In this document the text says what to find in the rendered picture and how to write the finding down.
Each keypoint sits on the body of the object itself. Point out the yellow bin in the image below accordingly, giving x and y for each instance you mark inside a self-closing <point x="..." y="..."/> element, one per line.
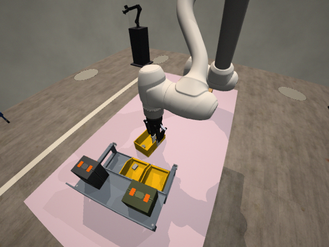
<point x="156" y="177"/>
<point x="134" y="174"/>
<point x="145" y="139"/>

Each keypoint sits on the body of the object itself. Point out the olive green case with orange latches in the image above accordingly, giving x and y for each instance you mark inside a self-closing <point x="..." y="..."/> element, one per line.
<point x="140" y="197"/>

